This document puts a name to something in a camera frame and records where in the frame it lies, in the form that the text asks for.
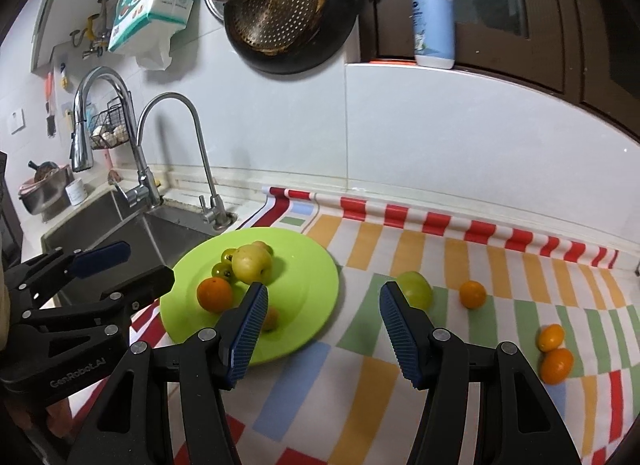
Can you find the pull-down steel faucet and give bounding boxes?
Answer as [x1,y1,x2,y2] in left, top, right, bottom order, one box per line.
[69,66,163,208]

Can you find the person's left hand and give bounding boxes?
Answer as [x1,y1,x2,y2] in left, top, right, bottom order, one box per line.
[46,395,73,441]

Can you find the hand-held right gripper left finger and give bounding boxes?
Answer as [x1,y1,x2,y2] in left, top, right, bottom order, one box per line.
[65,282,269,465]

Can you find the large yellow-green pear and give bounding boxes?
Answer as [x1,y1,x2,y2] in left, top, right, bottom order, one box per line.
[231,244,273,283]

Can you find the white blue pump bottle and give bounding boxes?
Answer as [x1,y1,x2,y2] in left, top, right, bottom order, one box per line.
[411,0,456,70]

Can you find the striped colourful tablecloth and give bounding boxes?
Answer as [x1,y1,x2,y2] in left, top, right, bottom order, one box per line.
[67,186,640,465]

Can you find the black wire basket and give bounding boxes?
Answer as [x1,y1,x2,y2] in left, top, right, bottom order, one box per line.
[87,97,136,150]

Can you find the green apple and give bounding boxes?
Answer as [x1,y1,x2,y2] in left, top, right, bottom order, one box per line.
[397,271,433,310]

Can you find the green plate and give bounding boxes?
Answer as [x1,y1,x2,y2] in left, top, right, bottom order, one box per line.
[160,227,340,366]

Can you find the white cup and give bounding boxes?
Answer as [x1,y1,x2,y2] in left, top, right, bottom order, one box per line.
[66,179,90,206]

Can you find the wall hook row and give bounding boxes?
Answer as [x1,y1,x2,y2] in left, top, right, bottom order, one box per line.
[70,0,113,58]

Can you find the dark wooden window frame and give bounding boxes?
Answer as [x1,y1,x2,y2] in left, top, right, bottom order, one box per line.
[352,0,640,138]

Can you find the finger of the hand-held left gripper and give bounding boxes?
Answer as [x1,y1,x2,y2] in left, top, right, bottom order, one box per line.
[30,265,176,333]
[6,241,132,313]

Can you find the steel sink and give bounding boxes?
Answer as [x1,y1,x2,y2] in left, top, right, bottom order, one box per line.
[41,190,236,306]

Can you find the gooseneck steel faucet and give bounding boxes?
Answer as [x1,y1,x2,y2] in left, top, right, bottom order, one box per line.
[136,92,231,230]

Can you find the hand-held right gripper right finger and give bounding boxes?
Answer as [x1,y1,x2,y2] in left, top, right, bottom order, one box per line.
[378,281,583,465]

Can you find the brass colander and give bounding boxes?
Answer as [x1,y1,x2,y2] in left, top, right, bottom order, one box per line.
[225,0,326,53]

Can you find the green white bag package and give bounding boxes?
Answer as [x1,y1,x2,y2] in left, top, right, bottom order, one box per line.
[108,0,206,70]

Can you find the white garlic bulbs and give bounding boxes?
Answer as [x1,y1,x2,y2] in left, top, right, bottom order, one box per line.
[91,124,130,146]

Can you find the metal bowl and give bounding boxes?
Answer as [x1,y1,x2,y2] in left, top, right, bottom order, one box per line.
[19,161,73,216]

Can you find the black frying pan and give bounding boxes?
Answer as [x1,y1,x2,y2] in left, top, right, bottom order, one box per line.
[223,0,360,74]

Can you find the orange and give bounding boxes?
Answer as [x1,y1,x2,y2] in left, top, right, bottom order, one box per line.
[459,280,487,309]
[540,347,575,386]
[196,277,235,313]
[536,324,566,352]

